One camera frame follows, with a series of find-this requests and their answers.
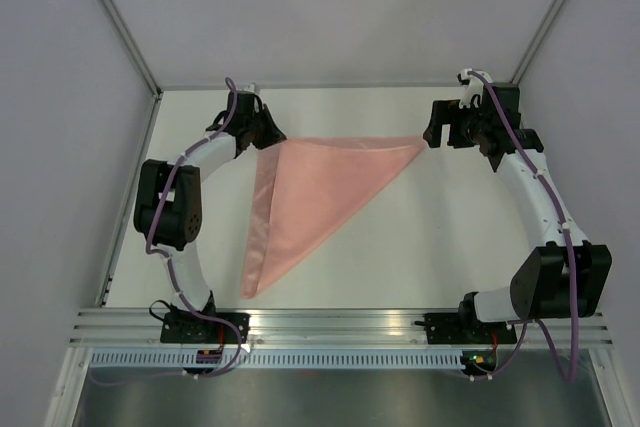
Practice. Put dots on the white slotted cable duct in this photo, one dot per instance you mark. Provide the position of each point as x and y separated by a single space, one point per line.
281 358

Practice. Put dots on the pink cloth napkin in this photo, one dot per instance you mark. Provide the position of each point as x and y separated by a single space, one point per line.
305 189

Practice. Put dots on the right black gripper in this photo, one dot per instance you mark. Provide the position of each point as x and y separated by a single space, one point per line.
447 112

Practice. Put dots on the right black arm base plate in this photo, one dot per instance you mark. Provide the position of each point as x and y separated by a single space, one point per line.
450 329

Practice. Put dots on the aluminium frame post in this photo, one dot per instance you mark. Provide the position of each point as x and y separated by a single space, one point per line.
545 26
118 23

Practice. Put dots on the aluminium front rail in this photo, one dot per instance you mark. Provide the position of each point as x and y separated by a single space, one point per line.
269 328

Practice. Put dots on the right aluminium frame post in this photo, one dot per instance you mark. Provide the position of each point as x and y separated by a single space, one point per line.
545 26

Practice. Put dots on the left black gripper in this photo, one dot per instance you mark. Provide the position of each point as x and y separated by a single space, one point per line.
274 136

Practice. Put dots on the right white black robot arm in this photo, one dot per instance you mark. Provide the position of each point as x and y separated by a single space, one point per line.
565 273

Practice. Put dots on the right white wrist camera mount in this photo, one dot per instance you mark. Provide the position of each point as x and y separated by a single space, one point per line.
473 83

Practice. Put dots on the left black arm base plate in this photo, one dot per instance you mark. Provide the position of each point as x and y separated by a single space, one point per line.
182 327

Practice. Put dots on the left aluminium frame post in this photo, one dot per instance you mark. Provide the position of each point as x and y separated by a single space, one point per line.
118 23

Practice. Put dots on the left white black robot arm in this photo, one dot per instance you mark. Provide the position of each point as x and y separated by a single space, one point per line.
168 209

